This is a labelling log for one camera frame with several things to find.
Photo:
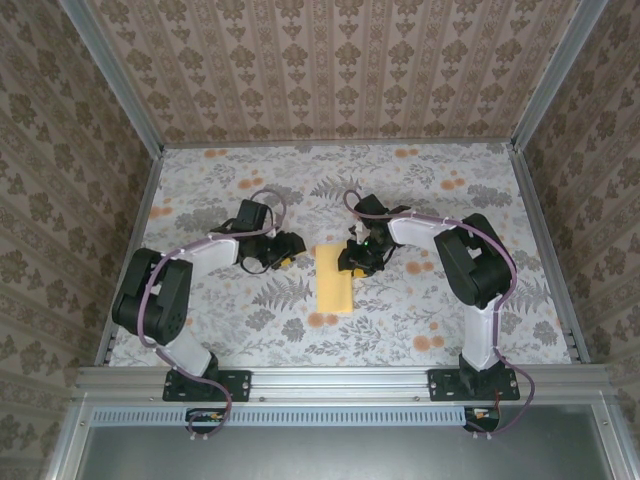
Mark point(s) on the grey metal panel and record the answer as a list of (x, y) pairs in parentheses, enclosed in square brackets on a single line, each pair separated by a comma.
[(340, 455)]

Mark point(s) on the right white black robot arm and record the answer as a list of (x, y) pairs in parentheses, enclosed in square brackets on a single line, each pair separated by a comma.
[(480, 345)]

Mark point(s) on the long aluminium base rail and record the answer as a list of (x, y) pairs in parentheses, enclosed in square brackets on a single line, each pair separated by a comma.
[(340, 380)]

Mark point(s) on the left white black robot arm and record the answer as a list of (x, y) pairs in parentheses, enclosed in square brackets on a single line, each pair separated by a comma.
[(192, 352)]

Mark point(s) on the slanted aluminium frame post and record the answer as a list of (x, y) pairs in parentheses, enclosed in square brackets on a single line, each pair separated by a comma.
[(119, 80), (554, 80)]

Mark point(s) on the thin aluminium table end rail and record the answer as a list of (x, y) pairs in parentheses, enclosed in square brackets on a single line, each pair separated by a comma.
[(340, 144)]

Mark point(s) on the floral table cover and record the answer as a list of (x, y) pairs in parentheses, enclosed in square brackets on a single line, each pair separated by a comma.
[(350, 340)]

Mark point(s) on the small black controller board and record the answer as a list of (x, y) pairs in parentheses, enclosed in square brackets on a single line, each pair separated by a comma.
[(202, 419), (487, 414)]

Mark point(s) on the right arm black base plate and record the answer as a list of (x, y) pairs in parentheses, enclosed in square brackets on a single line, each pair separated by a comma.
[(440, 385)]

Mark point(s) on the aluminium table side rail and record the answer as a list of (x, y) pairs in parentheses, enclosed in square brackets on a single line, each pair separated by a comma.
[(536, 200), (145, 200)]

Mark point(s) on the yellow paper sheet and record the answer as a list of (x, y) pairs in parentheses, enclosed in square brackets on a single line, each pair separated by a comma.
[(334, 287)]

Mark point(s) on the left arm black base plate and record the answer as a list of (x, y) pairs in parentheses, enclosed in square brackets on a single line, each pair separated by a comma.
[(240, 385)]

